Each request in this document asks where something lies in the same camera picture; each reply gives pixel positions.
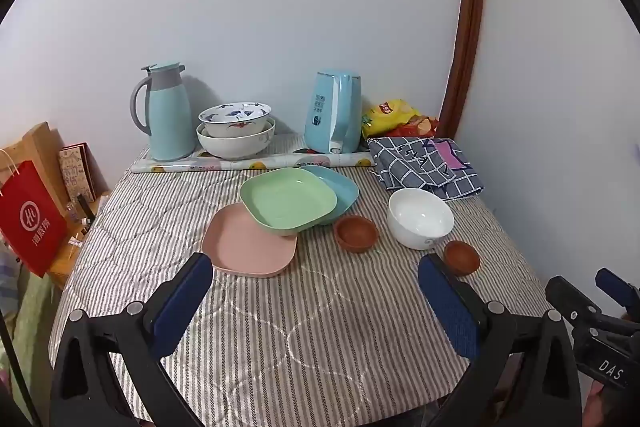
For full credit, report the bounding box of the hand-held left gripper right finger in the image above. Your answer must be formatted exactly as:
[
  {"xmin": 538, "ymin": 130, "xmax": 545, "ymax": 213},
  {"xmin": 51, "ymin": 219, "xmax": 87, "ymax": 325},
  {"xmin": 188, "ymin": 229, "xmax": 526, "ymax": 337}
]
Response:
[{"xmin": 417, "ymin": 253, "xmax": 583, "ymax": 427}]

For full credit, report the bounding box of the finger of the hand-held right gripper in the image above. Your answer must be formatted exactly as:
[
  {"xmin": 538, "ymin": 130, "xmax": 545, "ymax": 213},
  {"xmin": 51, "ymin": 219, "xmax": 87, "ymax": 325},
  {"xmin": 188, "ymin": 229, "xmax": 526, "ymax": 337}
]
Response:
[
  {"xmin": 595, "ymin": 268, "xmax": 640, "ymax": 308},
  {"xmin": 545, "ymin": 276, "xmax": 608, "ymax": 333}
]

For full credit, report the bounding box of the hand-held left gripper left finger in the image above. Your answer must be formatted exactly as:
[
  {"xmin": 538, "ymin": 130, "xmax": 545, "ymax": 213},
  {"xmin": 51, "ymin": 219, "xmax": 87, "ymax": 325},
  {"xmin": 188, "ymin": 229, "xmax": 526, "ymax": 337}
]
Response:
[{"xmin": 50, "ymin": 252, "xmax": 215, "ymax": 427}]

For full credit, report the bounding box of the small brown bowl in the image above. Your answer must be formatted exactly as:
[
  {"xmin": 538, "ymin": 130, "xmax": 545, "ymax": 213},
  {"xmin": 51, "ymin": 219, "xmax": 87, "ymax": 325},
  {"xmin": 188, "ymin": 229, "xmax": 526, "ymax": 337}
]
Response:
[
  {"xmin": 334, "ymin": 215, "xmax": 379, "ymax": 252},
  {"xmin": 443, "ymin": 240, "xmax": 481, "ymax": 277}
]

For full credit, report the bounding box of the pink square plate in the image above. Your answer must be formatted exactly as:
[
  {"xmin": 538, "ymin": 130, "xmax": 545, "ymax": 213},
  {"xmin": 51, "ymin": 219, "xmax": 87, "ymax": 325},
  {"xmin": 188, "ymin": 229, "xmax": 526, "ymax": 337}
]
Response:
[{"xmin": 202, "ymin": 202, "xmax": 299, "ymax": 278}]

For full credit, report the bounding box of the wooden side table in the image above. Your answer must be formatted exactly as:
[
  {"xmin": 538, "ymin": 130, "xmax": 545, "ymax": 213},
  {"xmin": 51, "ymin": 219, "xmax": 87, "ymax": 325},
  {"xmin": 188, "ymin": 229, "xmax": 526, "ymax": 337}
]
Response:
[{"xmin": 50, "ymin": 192, "xmax": 112, "ymax": 290}]

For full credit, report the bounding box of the striped quilted blanket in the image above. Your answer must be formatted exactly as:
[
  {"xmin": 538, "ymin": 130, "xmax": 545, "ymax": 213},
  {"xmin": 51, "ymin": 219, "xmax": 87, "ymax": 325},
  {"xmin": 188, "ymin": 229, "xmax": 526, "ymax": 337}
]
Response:
[{"xmin": 47, "ymin": 132, "xmax": 556, "ymax": 427}]

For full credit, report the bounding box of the fruit printed paper roll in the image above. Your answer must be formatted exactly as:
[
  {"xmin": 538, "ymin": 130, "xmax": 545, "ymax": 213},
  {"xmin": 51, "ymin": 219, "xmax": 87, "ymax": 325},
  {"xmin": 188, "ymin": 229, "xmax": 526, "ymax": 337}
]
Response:
[{"xmin": 131, "ymin": 151, "xmax": 376, "ymax": 174}]

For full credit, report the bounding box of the green square plate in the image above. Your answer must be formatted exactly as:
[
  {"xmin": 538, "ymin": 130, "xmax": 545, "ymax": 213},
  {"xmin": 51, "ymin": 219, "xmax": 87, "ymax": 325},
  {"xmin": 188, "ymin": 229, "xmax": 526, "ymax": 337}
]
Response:
[{"xmin": 239, "ymin": 167, "xmax": 338, "ymax": 237}]

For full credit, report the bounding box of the grey checked cloth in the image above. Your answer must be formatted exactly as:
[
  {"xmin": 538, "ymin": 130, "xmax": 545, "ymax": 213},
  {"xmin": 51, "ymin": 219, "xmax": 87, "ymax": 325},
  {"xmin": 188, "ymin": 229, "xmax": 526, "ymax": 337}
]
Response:
[{"xmin": 367, "ymin": 137, "xmax": 486, "ymax": 202}]

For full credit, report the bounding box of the green cloth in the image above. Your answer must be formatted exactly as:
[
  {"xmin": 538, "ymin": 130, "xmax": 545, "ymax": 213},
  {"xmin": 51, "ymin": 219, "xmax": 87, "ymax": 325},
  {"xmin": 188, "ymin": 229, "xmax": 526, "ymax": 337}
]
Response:
[{"xmin": 10, "ymin": 274, "xmax": 61, "ymax": 408}]

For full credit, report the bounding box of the blue square plate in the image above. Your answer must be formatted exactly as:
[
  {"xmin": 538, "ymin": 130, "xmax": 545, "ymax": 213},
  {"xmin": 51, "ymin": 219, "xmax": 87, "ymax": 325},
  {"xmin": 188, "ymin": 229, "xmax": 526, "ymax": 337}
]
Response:
[{"xmin": 299, "ymin": 165, "xmax": 360, "ymax": 226}]

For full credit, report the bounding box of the large white porcelain bowl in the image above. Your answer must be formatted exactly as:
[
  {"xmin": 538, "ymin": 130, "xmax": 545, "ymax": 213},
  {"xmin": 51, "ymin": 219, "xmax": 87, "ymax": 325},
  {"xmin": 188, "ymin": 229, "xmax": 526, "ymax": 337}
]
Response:
[{"xmin": 196, "ymin": 118, "xmax": 276, "ymax": 159}]

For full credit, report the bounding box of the patterned brown notebook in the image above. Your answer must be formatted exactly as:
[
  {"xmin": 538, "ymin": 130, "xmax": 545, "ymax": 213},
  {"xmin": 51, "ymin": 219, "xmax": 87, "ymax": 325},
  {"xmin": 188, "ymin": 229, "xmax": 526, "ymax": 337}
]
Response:
[{"xmin": 57, "ymin": 143, "xmax": 97, "ymax": 204}]

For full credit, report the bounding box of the red paper bag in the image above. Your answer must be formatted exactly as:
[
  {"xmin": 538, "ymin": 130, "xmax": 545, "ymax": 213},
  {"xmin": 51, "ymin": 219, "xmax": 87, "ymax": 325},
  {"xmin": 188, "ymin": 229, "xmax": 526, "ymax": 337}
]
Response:
[{"xmin": 0, "ymin": 149, "xmax": 68, "ymax": 278}]

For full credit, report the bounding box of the red chip bag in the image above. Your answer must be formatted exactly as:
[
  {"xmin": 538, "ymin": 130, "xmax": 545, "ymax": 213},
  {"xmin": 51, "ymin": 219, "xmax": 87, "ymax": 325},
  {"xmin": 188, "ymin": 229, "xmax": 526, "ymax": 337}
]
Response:
[{"xmin": 400, "ymin": 114, "xmax": 441, "ymax": 138}]

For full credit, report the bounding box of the light blue thermos jug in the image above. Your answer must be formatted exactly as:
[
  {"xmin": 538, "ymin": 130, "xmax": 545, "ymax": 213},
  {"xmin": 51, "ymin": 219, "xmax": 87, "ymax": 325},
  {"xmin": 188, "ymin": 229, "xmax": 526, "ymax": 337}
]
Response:
[{"xmin": 131, "ymin": 63, "xmax": 197, "ymax": 162}]

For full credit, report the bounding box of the fish patterned porcelain bowl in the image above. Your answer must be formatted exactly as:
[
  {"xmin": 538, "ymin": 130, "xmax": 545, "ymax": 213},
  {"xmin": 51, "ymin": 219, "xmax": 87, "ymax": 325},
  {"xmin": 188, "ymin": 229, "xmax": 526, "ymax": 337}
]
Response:
[{"xmin": 198, "ymin": 103, "xmax": 272, "ymax": 138}]

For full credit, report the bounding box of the yellow chip bag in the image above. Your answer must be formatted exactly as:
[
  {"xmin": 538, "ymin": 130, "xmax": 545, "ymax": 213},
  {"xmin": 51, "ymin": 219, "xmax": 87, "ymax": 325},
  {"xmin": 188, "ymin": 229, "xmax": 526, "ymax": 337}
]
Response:
[{"xmin": 361, "ymin": 99, "xmax": 423, "ymax": 138}]

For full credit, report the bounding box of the brown paper bag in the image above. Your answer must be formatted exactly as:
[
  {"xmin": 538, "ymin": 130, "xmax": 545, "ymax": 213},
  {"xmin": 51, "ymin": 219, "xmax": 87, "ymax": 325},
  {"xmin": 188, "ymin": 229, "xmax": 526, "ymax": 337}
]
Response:
[{"xmin": 0, "ymin": 122, "xmax": 68, "ymax": 212}]

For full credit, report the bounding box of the light blue electric kettle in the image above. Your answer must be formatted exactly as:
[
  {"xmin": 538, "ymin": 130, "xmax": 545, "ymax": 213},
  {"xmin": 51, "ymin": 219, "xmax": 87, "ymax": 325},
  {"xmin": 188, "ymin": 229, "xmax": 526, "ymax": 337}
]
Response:
[{"xmin": 304, "ymin": 70, "xmax": 363, "ymax": 154}]

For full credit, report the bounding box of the brown wooden door frame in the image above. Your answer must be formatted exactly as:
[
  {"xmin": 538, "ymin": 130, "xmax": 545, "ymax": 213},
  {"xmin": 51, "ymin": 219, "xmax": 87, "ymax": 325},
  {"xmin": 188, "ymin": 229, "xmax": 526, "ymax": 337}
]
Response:
[{"xmin": 438, "ymin": 0, "xmax": 487, "ymax": 140}]

